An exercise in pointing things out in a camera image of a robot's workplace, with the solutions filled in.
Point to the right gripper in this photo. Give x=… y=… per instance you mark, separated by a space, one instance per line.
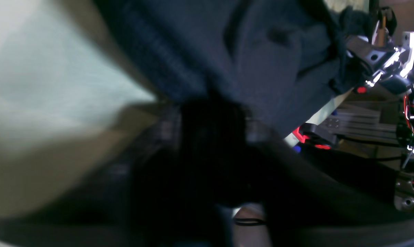
x=389 y=67

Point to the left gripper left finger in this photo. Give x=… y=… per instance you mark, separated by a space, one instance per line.
x=117 y=204

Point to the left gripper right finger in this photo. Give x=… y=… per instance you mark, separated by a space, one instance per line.
x=322 y=198

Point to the dark navy T-shirt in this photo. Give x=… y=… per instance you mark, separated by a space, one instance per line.
x=285 y=59

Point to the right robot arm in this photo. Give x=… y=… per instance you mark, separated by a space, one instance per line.
x=404 y=131

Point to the blue orange bar clamp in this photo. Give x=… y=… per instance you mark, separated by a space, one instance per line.
x=315 y=136

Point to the light green table cloth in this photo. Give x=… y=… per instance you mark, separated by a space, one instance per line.
x=70 y=99

